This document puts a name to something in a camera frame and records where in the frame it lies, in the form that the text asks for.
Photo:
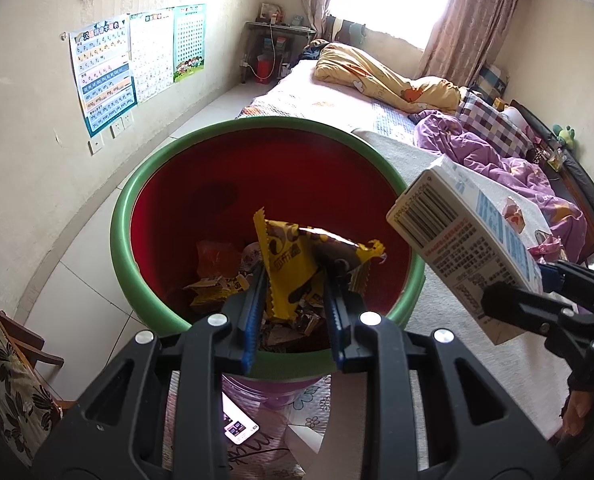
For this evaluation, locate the red small bin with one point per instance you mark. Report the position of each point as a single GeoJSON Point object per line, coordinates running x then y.
{"type": "Point", "coordinates": [264, 68]}

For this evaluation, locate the pink phone on stool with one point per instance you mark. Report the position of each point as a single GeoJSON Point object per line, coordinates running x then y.
{"type": "Point", "coordinates": [238, 426]}

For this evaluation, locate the blue letters wall poster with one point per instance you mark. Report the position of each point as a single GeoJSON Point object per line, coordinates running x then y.
{"type": "Point", "coordinates": [100, 59]}

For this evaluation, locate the yellow duvet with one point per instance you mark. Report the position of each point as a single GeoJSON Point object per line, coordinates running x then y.
{"type": "Point", "coordinates": [354, 68]}

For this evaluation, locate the dark side table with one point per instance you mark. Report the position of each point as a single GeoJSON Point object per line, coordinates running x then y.
{"type": "Point", "coordinates": [284, 42]}

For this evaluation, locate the strawberry paper wrapper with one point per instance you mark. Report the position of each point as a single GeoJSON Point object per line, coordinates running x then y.
{"type": "Point", "coordinates": [514, 215]}

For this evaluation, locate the pink patterned bed sheet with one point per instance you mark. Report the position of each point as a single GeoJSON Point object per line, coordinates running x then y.
{"type": "Point", "coordinates": [300, 95]}

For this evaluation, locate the right pink curtain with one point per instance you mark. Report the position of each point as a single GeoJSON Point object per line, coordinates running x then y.
{"type": "Point", "coordinates": [469, 35]}

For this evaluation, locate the plaid pillow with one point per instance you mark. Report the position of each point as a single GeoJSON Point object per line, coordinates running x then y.
{"type": "Point", "coordinates": [477, 116]}

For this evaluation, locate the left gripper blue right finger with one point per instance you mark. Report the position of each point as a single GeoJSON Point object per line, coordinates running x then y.
{"type": "Point", "coordinates": [342, 309]}

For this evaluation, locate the floral cushion chair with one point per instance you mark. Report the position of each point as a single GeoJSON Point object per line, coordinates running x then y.
{"type": "Point", "coordinates": [29, 412]}

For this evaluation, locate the red green trash bin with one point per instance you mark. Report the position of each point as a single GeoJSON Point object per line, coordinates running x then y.
{"type": "Point", "coordinates": [208, 186]}

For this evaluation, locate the purple star duvet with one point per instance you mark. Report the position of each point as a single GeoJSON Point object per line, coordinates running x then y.
{"type": "Point", "coordinates": [443, 134]}

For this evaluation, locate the green plush toy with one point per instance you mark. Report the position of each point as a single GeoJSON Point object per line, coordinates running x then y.
{"type": "Point", "coordinates": [565, 136]}

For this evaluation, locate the teal number wall poster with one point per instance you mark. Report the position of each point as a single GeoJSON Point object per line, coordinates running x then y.
{"type": "Point", "coordinates": [189, 25]}

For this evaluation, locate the brown crumpled wrapper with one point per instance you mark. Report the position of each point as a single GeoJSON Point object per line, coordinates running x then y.
{"type": "Point", "coordinates": [305, 333]}

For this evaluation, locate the yellow black snack wrapper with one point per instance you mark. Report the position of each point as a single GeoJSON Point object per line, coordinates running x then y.
{"type": "Point", "coordinates": [294, 255]}

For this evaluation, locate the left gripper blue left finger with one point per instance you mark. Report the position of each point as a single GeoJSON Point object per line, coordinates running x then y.
{"type": "Point", "coordinates": [252, 316]}

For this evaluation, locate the white blue milk carton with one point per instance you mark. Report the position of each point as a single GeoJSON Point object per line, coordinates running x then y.
{"type": "Point", "coordinates": [454, 227]}

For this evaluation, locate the pink snack bag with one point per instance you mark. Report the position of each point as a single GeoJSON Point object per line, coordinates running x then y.
{"type": "Point", "coordinates": [548, 248]}

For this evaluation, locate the right hand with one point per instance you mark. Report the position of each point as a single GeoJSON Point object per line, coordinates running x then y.
{"type": "Point", "coordinates": [577, 407]}

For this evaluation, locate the dark headboard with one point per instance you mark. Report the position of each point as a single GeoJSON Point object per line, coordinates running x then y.
{"type": "Point", "coordinates": [573, 183]}

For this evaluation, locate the white chart wall poster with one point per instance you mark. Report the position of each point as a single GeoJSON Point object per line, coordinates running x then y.
{"type": "Point", "coordinates": [151, 52]}

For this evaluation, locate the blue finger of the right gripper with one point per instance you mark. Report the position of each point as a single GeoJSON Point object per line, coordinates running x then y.
{"type": "Point", "coordinates": [552, 275]}

